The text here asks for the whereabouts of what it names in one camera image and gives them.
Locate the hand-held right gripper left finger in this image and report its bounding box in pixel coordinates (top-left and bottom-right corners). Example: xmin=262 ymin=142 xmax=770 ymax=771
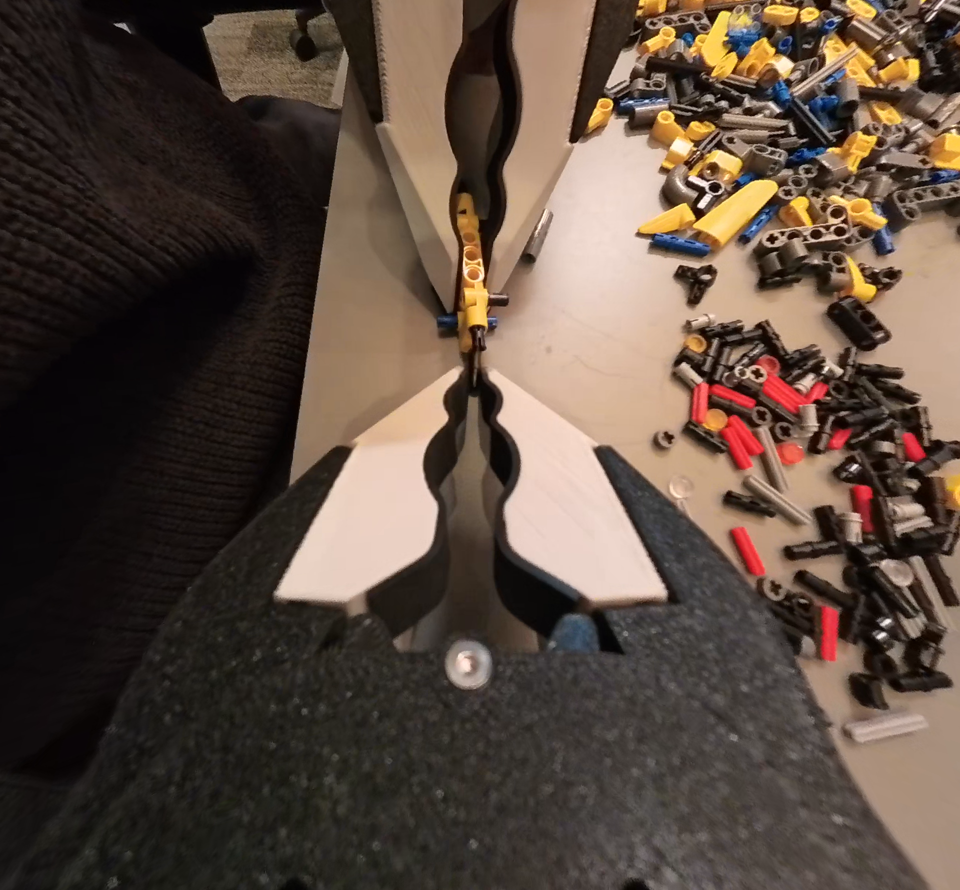
xmin=272 ymin=368 xmax=462 ymax=617

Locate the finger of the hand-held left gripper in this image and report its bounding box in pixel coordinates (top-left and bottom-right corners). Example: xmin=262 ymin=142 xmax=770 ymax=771
xmin=366 ymin=0 xmax=470 ymax=312
xmin=483 ymin=0 xmax=603 ymax=295

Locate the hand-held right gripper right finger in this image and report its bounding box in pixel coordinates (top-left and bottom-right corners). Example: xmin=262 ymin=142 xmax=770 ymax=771
xmin=483 ymin=368 xmax=670 ymax=612

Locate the yellow brick assembly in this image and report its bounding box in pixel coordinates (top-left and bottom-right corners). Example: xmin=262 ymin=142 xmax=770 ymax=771
xmin=436 ymin=192 xmax=513 ymax=351

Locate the pile of black red pins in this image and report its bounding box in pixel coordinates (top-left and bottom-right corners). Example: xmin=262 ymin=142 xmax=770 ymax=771
xmin=652 ymin=312 xmax=960 ymax=715

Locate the yellow wedge brick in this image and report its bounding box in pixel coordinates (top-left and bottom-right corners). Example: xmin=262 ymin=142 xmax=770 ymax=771
xmin=637 ymin=203 xmax=697 ymax=236

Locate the pile of yellow grey bricks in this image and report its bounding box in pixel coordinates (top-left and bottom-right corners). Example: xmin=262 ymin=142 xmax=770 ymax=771
xmin=592 ymin=0 xmax=960 ymax=306

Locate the black two-hole connector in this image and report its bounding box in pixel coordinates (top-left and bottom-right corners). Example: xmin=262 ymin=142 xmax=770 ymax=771
xmin=826 ymin=296 xmax=894 ymax=348

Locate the light grey axle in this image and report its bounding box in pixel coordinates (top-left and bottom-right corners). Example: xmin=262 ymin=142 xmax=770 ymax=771
xmin=843 ymin=713 xmax=928 ymax=743

